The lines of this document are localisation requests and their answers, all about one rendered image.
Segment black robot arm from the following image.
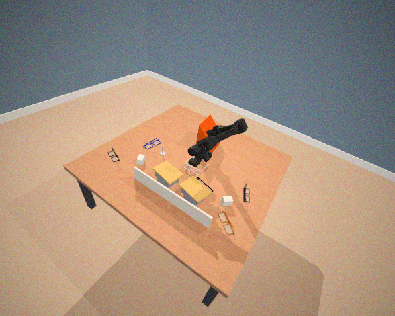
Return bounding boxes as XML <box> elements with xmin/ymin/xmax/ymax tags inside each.
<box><xmin>188</xmin><ymin>118</ymin><xmax>248</xmax><ymax>162</ymax></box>

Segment black-framed clear glasses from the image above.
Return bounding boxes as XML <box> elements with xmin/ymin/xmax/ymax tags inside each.
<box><xmin>108</xmin><ymin>150</ymin><xmax>120</xmax><ymax>162</ymax></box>

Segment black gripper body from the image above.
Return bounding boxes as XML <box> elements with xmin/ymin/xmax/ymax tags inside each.
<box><xmin>188</xmin><ymin>151</ymin><xmax>203</xmax><ymax>167</ymax></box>

